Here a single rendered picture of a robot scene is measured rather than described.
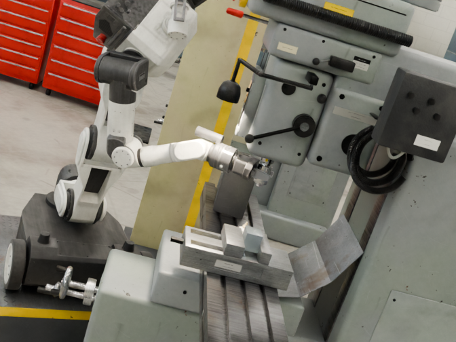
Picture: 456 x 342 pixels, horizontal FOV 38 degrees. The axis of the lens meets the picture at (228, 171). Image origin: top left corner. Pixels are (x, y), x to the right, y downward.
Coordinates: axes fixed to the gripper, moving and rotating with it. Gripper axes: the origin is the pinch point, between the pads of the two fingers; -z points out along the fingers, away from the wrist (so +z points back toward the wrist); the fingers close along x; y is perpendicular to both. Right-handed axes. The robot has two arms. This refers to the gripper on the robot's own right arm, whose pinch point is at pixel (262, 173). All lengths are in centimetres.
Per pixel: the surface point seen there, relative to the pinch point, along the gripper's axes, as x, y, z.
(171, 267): -18.6, 35.8, 15.6
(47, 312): 1, 86, 62
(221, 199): 22.0, 22.5, 14.5
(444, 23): 975, -60, -71
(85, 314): 11, 86, 50
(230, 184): 22.3, 15.8, 13.2
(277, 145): -9.7, -13.1, -2.6
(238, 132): -5.9, -11.5, 11.1
